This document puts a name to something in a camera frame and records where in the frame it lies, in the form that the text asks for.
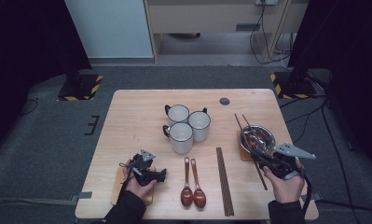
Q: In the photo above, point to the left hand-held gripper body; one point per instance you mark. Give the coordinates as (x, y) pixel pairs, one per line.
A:
(141, 169)

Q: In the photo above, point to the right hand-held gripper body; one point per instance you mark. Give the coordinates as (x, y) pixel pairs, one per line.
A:
(284, 166)

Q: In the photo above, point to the reddish brown wooden spoon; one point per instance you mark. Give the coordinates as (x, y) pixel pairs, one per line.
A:
(199, 198)
(186, 196)
(255, 142)

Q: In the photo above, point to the square carved wooden coaster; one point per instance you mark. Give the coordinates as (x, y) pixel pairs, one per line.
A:
(243, 156)
(117, 190)

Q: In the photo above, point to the stainless steel bowl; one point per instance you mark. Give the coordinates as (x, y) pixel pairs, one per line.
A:
(266, 133)

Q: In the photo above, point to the bundle of brown chopsticks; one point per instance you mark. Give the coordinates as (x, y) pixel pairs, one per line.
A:
(225, 186)

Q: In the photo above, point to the white enamel mug black rim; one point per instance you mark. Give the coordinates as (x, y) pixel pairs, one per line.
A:
(181, 137)
(178, 113)
(199, 124)

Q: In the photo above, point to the person's left hand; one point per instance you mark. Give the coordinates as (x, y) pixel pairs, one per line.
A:
(137, 188)

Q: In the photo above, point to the person's right hand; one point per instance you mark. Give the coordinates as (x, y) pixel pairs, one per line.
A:
(287, 189)

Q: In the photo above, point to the grey tape strip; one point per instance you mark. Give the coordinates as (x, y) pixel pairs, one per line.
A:
(82, 196)
(316, 196)

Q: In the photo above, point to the grey round table grommet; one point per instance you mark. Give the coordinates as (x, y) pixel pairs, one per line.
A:
(224, 101)

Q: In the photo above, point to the black hazard-striped stand base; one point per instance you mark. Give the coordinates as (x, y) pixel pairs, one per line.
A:
(294, 87)
(81, 88)

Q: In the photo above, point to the black curtain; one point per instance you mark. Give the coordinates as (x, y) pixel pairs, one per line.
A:
(351, 46)
(25, 46)

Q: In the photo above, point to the white panel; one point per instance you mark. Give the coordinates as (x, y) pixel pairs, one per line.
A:
(112, 28)

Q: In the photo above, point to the light wooden desk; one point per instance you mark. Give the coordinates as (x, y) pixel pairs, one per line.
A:
(199, 17)

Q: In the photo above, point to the white power strip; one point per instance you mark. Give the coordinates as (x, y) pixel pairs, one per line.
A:
(266, 2)

